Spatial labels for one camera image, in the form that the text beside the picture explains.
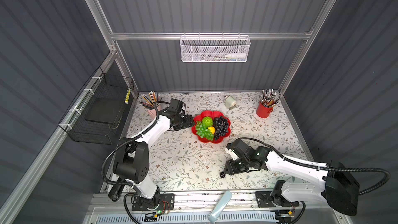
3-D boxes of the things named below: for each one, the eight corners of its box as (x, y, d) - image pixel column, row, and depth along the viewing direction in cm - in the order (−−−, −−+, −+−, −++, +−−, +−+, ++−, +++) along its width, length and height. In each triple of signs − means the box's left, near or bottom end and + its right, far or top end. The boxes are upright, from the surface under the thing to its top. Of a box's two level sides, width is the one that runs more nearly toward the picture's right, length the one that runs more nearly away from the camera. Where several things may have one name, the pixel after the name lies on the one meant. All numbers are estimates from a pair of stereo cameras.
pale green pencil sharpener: (229, 111, 111) (231, 104, 106) (222, 103, 116) (223, 97, 111) (235, 108, 113) (237, 102, 108) (228, 100, 118) (229, 94, 112)
